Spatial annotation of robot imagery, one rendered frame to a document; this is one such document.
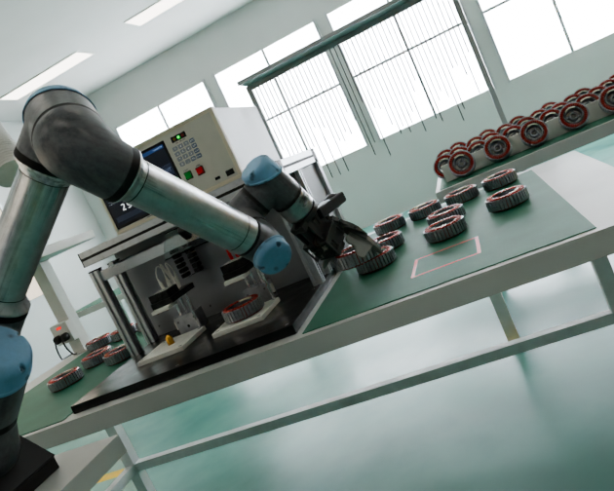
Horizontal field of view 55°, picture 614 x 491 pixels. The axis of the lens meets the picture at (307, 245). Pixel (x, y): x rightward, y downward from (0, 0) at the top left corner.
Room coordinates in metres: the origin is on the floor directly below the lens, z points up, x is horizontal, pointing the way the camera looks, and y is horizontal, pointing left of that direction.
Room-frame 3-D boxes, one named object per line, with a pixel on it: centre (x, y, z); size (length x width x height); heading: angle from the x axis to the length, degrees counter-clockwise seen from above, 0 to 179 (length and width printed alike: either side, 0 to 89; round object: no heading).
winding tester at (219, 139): (1.87, 0.23, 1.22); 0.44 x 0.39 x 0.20; 72
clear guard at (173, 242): (1.51, 0.16, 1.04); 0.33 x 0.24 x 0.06; 162
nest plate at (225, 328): (1.53, 0.22, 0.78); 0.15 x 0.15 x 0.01; 72
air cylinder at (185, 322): (1.74, 0.41, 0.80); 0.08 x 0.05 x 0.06; 72
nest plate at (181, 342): (1.60, 0.45, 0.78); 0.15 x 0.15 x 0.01; 72
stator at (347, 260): (1.37, -0.10, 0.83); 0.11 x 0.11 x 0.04
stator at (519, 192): (1.55, -0.54, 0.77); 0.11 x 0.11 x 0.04
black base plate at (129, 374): (1.58, 0.33, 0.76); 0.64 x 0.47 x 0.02; 72
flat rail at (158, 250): (1.66, 0.31, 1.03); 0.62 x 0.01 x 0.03; 72
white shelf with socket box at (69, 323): (2.40, 1.02, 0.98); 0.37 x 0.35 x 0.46; 72
